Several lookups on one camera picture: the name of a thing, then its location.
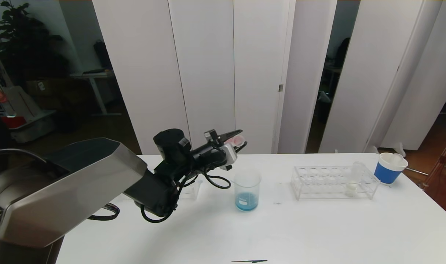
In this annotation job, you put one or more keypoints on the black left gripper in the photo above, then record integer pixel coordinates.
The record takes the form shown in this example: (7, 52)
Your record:
(216, 140)

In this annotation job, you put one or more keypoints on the test tube with red pigment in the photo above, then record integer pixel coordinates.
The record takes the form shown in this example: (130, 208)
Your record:
(238, 140)
(396, 158)

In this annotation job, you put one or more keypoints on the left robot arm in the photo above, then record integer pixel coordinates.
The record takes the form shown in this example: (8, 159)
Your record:
(80, 183)

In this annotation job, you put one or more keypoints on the clear plastic test tube rack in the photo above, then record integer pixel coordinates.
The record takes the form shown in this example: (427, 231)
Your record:
(329, 192)
(195, 190)

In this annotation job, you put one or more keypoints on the clear glass beaker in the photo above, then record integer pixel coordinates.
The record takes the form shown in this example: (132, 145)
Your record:
(247, 203)

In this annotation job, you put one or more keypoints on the test tube with white pigment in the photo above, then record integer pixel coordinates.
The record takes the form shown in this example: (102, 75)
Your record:
(351, 187)

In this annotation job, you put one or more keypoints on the white folding screen panel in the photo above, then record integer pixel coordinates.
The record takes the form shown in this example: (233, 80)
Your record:
(439, 55)
(373, 36)
(307, 44)
(208, 73)
(259, 55)
(142, 73)

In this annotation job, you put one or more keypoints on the white office desk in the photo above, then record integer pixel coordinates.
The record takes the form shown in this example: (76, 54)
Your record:
(94, 75)

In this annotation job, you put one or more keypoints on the blue paper cup white rim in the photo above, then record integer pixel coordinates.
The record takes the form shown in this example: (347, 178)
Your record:
(386, 175)

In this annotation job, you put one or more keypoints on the black backpack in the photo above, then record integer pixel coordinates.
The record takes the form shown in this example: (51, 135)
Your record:
(102, 55)

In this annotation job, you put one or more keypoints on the white screen foot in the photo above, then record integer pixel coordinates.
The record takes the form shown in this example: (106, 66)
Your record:
(398, 148)

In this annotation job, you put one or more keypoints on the brown cardboard box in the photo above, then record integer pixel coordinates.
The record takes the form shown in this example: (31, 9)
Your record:
(43, 88)

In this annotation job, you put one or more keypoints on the grey plastic crate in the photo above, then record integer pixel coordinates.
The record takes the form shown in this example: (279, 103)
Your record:
(32, 132)

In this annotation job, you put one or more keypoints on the white panel with red stripe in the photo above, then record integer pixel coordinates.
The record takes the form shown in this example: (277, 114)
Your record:
(21, 104)

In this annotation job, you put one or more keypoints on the red plastic bin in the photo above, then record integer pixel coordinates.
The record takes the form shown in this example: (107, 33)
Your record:
(14, 122)

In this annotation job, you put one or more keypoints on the dark green potted plant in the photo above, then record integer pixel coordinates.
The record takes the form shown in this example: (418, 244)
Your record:
(25, 47)

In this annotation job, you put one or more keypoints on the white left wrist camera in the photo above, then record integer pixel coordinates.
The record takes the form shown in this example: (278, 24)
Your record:
(230, 154)

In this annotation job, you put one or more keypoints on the metal frame stand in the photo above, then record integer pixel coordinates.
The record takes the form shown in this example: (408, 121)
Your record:
(443, 160)

